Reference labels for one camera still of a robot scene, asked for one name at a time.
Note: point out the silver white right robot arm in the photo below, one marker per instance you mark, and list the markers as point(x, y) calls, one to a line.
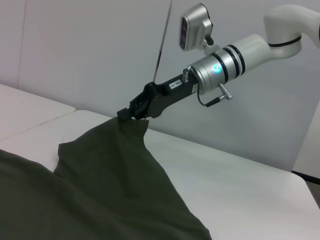
point(250, 55)

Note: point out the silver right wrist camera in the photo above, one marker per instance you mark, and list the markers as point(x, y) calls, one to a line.
point(195, 27)

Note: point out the dark green printed T-shirt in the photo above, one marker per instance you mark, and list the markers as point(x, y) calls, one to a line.
point(100, 187)

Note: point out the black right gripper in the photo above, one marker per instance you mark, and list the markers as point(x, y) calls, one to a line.
point(172, 92)

